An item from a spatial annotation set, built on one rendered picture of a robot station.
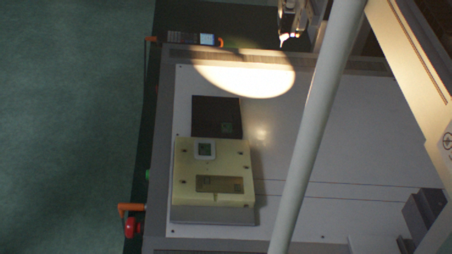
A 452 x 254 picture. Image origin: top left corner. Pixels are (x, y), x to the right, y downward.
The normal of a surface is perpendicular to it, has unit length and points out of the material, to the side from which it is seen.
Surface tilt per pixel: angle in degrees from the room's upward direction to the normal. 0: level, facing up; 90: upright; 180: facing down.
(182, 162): 0
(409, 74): 90
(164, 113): 0
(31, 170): 0
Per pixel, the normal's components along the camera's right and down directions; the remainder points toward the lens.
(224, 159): 0.11, -0.73
